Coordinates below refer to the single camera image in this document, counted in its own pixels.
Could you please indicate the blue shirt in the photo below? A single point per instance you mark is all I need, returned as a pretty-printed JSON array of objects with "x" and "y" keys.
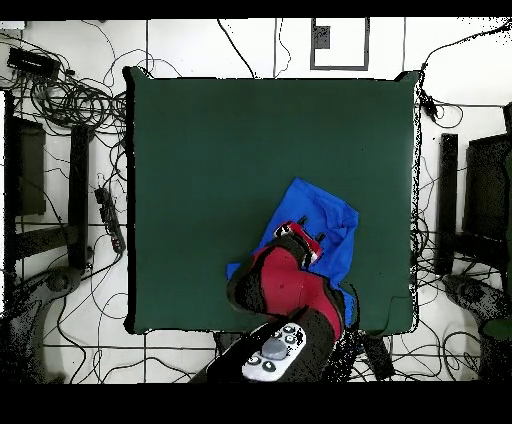
[{"x": 320, "y": 204}]

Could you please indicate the grey square floor frame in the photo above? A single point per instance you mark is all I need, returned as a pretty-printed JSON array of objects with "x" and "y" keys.
[{"x": 340, "y": 68}]

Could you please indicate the long black power strip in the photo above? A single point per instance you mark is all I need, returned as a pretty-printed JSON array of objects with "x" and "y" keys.
[{"x": 378, "y": 358}]

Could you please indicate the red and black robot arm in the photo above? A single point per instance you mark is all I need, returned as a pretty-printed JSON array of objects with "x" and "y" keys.
[{"x": 288, "y": 280}]

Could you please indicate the dark green table cloth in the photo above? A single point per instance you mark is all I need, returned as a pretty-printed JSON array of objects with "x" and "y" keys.
[{"x": 220, "y": 160}]

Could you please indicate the black rectangular device box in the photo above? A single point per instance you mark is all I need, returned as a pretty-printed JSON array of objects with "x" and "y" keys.
[{"x": 32, "y": 62}]

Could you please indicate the black power adapter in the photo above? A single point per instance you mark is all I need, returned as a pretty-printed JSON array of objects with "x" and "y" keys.
[{"x": 430, "y": 106}]

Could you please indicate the grey stand foot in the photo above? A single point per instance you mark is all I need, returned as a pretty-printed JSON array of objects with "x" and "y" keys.
[
  {"x": 60, "y": 280},
  {"x": 468, "y": 292}
]

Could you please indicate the black power strip with sockets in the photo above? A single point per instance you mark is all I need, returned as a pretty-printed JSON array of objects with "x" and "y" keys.
[{"x": 110, "y": 218}]

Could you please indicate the dark flat panel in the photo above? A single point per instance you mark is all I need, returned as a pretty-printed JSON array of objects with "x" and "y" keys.
[
  {"x": 486, "y": 184},
  {"x": 28, "y": 168}
]

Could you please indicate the black upright stand bar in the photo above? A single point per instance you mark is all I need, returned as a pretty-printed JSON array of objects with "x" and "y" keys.
[
  {"x": 78, "y": 192},
  {"x": 447, "y": 192}
]

